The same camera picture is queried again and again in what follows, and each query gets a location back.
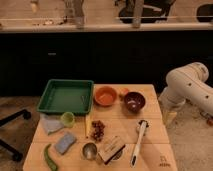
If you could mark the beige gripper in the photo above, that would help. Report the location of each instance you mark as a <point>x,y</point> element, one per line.
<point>168,116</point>

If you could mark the green cup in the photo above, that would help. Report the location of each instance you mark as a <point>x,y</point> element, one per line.
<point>68,119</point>

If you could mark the blue sponge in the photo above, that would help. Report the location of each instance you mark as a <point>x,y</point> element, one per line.
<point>64,143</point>

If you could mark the small orange fruit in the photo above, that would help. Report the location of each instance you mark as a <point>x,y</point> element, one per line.
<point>123,92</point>

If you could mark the metal cup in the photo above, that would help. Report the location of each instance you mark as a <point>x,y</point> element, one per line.
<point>89,151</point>

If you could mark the grey towel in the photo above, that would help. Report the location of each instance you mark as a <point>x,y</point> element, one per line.
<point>50,125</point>

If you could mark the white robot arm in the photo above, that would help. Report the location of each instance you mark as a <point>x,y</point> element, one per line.
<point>186,83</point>

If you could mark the orange bowl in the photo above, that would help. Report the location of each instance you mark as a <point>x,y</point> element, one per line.
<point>105,96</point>

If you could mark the red grape bunch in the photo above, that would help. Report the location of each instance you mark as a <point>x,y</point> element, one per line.
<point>98,130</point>

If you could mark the wooden block brush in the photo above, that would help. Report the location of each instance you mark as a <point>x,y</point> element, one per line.
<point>110,149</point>

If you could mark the yellow corn stick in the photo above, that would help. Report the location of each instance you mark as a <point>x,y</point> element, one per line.
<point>88,125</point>

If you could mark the green plastic tray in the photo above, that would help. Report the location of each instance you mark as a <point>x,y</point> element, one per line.
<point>62,95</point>

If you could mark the purple bowl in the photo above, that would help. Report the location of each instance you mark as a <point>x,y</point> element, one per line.
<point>134,101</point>

